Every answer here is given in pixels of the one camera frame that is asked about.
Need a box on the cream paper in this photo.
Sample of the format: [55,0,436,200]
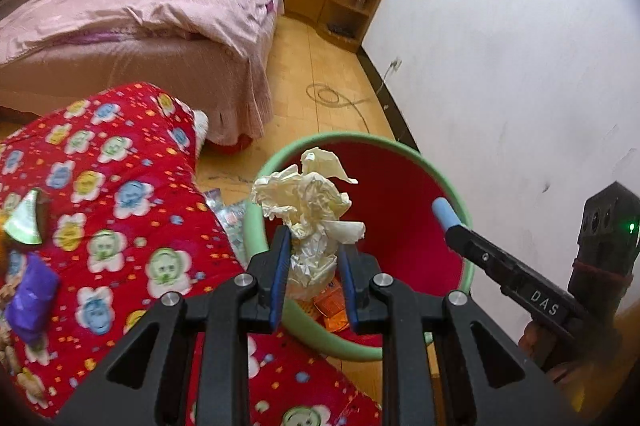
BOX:
[250,147,366,302]

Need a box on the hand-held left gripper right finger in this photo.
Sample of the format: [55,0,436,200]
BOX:
[339,242,576,426]

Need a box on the red flower print blanket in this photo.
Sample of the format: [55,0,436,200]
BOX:
[0,81,383,426]

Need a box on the clear printed plastic bag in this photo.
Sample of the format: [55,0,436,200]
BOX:
[205,188,251,257]

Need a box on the purple wrapper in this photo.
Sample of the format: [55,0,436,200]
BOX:
[6,253,62,347]

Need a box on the red bin with green rim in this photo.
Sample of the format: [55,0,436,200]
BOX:
[243,132,473,362]

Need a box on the pile of peanuts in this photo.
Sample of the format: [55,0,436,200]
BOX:
[0,278,18,374]

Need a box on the silver cone wrapper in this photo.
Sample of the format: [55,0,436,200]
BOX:
[5,188,51,247]

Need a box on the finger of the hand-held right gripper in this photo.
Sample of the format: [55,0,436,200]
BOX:
[432,198,588,339]

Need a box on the person's right hand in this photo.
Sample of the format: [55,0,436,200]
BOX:
[519,320,556,374]

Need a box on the wooden corner shelf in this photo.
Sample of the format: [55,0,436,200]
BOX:
[317,0,390,53]

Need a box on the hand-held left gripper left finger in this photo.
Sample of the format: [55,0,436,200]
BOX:
[52,226,292,426]

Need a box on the pink duvet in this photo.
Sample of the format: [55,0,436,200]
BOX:
[0,0,281,62]

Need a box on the grey floor cable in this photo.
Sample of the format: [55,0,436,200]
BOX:
[306,81,381,142]

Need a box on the dark wooden bed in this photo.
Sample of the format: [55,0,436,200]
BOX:
[0,0,286,152]

